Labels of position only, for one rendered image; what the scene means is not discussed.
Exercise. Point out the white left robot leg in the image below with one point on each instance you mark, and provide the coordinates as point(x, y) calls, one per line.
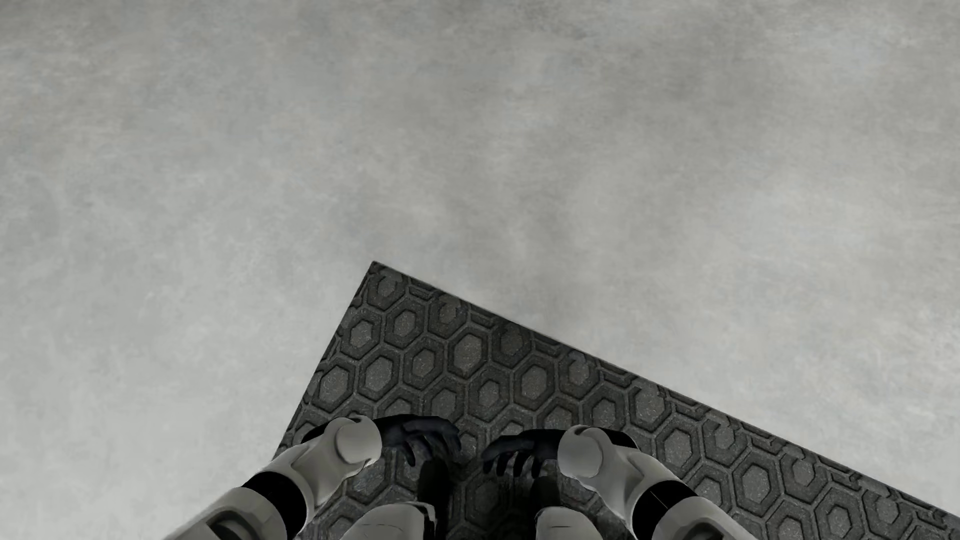
point(395, 522)

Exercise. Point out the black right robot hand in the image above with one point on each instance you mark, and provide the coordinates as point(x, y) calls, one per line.
point(525, 448)

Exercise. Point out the white robot leg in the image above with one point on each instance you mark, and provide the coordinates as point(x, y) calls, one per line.
point(566, 525)
point(395, 522)

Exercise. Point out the white right robot leg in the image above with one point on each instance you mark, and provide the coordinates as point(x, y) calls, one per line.
point(566, 525)

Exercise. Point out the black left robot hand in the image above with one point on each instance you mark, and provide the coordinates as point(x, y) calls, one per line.
point(420, 436)

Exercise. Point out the dark hexagon patterned rug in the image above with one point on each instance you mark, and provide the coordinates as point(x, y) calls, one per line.
point(540, 375)

